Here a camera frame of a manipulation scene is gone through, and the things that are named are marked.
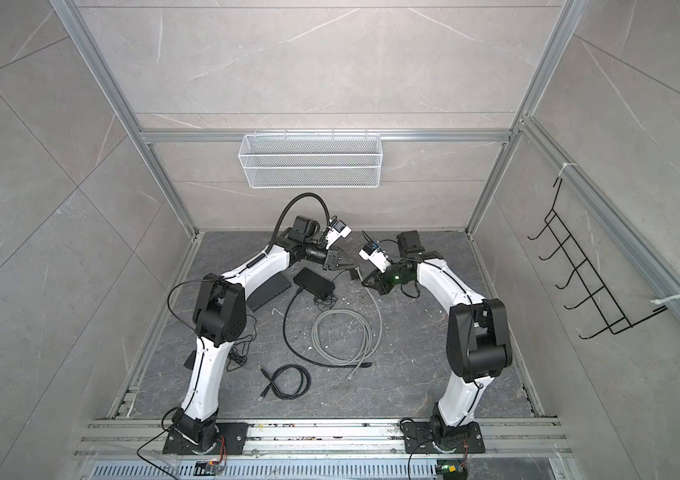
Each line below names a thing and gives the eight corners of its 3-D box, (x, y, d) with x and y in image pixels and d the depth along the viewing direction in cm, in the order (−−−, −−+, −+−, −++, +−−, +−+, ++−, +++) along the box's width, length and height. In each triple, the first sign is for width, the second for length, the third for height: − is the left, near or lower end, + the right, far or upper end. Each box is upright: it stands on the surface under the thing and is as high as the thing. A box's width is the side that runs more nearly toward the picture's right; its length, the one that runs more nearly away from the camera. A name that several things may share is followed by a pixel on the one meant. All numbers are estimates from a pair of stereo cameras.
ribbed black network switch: (294, 282, 107) (293, 277, 105) (306, 270, 110) (306, 266, 108) (324, 302, 101) (323, 298, 99) (336, 289, 105) (336, 285, 103)
